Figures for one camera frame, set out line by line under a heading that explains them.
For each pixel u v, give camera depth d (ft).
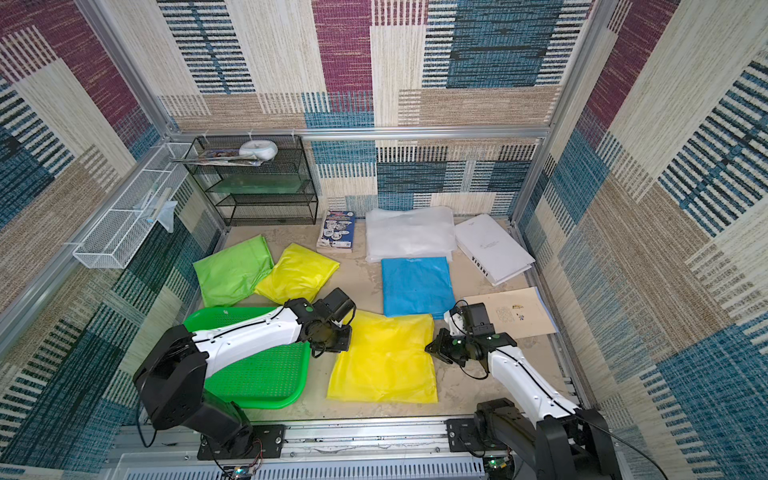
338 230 3.77
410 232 3.66
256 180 3.47
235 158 2.62
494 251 3.49
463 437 2.40
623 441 1.25
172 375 1.42
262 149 2.94
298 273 3.36
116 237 2.36
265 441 2.40
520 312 3.09
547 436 1.32
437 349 2.39
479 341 2.06
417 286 3.30
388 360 2.73
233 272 3.39
